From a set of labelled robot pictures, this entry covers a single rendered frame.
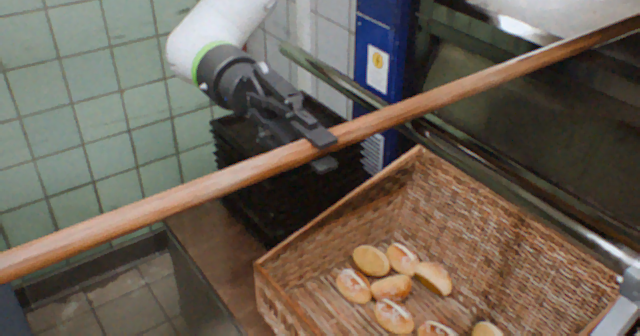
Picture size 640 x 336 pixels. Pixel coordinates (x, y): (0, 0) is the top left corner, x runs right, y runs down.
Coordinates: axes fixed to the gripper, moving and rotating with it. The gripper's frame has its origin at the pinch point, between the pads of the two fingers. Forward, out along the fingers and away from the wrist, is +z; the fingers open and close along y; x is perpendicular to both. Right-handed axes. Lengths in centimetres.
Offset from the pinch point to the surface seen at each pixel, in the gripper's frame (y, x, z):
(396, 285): 55, -30, -12
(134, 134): 66, -9, -123
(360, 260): 57, -29, -24
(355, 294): 57, -22, -17
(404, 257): 56, -38, -18
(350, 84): 2.3, -17.0, -14.3
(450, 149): 2.4, -16.6, 8.6
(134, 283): 120, 5, -112
